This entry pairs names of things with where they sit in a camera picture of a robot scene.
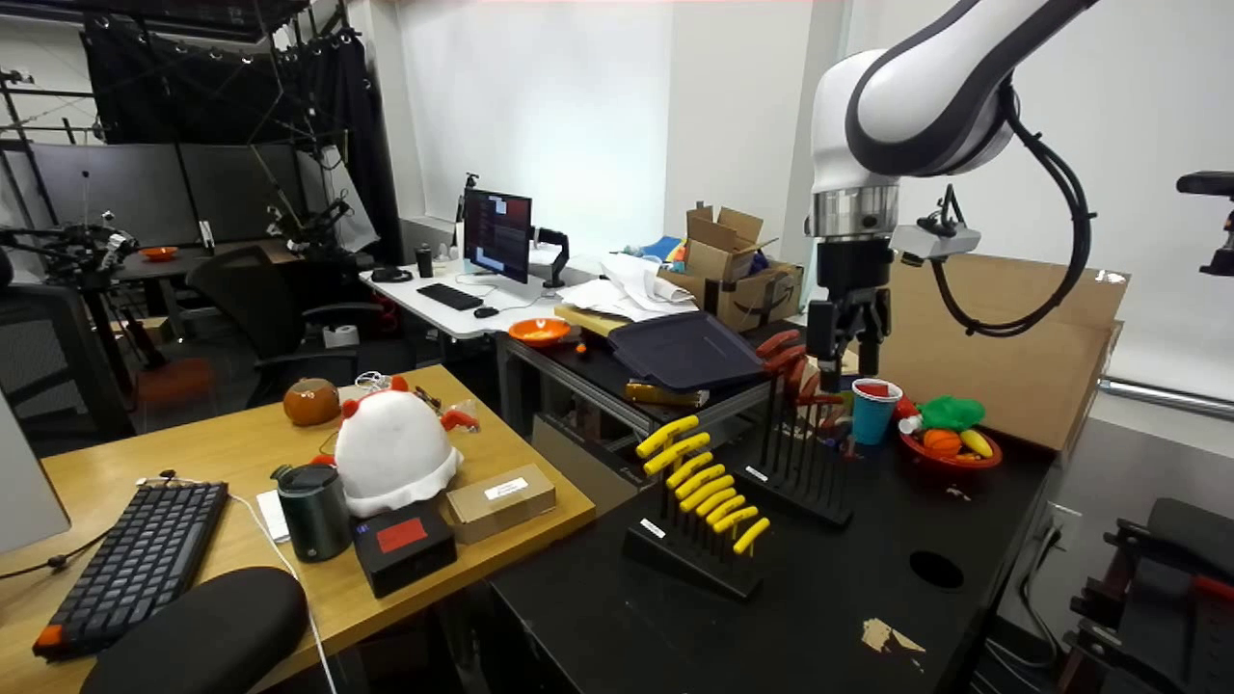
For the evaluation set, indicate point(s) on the torn beige paper scrap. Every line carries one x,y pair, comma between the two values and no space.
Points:
888,635

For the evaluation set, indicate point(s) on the green toy vegetable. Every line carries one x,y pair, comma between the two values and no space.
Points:
954,411

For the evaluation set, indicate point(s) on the orange toy fruit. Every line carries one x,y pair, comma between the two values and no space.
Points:
944,445

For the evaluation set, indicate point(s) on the small black keyboard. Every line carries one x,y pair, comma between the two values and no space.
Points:
451,298

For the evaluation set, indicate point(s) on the black box red label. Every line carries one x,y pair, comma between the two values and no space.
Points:
407,544

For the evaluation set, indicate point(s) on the dark blue bin lid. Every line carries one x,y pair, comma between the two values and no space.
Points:
690,347

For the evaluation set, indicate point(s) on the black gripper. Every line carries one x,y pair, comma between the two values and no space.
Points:
853,271

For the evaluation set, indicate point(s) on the wooden desk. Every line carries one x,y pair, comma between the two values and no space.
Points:
233,449

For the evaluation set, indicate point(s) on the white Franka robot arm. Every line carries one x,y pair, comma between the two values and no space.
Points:
926,91

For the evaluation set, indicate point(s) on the orange bowl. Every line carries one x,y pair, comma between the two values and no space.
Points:
543,332

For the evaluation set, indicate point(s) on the white plush chicken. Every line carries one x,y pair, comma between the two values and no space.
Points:
390,449

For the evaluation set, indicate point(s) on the yellow black hand tool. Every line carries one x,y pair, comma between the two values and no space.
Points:
661,396

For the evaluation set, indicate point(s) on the white desk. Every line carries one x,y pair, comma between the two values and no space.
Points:
412,304

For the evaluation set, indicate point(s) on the black computer mouse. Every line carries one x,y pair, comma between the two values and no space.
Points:
483,310

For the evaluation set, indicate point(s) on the black cylinder speaker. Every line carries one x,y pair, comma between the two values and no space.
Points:
314,513

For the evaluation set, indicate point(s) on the black orange bar clamp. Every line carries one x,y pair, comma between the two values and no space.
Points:
1177,525
1106,640

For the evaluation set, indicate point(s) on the black computer monitor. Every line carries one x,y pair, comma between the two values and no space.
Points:
499,238

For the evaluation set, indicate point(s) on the black keyboard with orange key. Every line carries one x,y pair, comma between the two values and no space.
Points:
136,564

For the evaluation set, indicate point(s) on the black camera on mount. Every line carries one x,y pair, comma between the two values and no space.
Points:
1215,185

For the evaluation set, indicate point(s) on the open brown cardboard box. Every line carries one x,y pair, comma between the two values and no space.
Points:
736,264

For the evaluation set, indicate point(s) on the brown ball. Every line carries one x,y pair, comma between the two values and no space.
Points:
309,402

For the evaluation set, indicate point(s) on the white paper sheets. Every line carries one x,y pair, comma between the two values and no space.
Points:
629,291

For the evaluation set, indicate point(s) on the metal shelf cart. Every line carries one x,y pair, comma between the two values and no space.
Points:
579,388

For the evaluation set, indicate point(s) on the large brown cardboard sheet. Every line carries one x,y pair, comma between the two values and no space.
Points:
1029,361

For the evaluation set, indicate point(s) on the silver monitor edge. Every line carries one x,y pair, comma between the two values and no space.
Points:
25,477

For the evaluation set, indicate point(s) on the yellow toy banana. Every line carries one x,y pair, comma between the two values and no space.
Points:
983,445

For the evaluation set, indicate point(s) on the small brown cardboard box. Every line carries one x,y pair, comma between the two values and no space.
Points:
499,498

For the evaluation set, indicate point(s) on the black office chair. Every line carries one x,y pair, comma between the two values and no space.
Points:
276,304

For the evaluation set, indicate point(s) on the red toy bowl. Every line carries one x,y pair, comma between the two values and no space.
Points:
951,465

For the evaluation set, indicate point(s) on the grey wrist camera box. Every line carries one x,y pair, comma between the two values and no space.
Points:
934,241

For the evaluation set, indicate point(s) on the black curtain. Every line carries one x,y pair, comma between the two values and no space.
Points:
233,77

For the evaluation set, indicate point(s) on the black cushion pad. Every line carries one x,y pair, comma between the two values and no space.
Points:
196,639

